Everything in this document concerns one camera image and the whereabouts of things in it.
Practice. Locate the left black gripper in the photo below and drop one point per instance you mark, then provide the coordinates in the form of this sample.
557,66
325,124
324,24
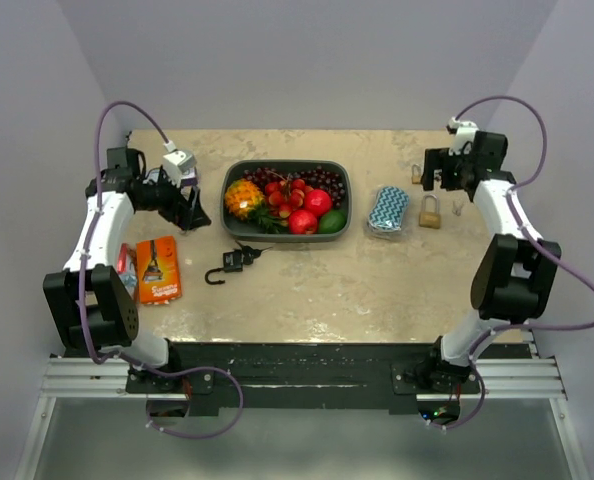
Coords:
187,214

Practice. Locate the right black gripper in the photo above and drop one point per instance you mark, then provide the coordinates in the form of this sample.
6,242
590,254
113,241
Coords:
434,159

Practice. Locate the silver key set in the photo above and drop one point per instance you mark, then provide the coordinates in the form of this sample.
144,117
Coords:
457,208

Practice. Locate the brass long-shackle padlock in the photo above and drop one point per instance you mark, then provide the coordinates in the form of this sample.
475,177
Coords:
430,212

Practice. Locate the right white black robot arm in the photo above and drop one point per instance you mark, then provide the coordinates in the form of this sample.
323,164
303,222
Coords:
514,279

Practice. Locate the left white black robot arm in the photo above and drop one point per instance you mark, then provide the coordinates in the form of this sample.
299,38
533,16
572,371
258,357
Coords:
92,309

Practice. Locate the small brass closed padlock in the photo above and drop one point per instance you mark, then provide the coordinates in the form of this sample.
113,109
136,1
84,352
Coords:
416,174

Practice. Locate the grey fruit tray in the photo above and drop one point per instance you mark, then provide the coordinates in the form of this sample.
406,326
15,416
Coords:
252,233

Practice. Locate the purple silver toothpaste box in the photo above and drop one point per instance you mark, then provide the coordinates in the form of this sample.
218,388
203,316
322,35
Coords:
188,179

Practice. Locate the toy pineapple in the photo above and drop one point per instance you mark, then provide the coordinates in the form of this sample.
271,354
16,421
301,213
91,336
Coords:
244,200

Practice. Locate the black padlock with keys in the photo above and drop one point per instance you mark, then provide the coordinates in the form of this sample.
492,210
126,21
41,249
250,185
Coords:
235,261

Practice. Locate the blue chevron sponge pack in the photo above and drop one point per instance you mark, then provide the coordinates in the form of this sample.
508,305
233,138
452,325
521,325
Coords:
387,214

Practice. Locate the orange razor package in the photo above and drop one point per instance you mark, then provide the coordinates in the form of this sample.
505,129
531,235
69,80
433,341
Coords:
158,274

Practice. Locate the red small box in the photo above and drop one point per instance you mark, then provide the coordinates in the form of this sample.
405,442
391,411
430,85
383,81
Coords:
127,271

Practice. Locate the red cherries cluster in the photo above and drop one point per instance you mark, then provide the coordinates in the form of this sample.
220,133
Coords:
284,197

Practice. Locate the red apple front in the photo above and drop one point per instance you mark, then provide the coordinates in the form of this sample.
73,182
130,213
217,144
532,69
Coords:
302,222

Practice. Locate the red apple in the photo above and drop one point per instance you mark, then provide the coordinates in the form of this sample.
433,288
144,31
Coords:
302,222
318,202

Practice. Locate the dark grapes bunch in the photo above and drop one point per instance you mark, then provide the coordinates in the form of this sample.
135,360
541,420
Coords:
317,178

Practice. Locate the green lime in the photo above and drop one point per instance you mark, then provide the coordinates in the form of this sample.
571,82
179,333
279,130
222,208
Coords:
332,222

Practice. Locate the red apple back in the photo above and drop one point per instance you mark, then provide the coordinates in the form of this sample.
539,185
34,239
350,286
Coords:
318,202

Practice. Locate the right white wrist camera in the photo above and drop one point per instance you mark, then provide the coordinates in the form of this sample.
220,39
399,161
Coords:
463,132

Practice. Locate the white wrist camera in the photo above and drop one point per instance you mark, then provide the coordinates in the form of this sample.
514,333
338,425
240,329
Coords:
463,132
175,162

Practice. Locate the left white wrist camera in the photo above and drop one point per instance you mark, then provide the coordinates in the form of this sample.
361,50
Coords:
175,162

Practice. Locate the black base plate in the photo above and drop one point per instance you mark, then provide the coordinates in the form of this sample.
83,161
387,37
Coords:
391,377

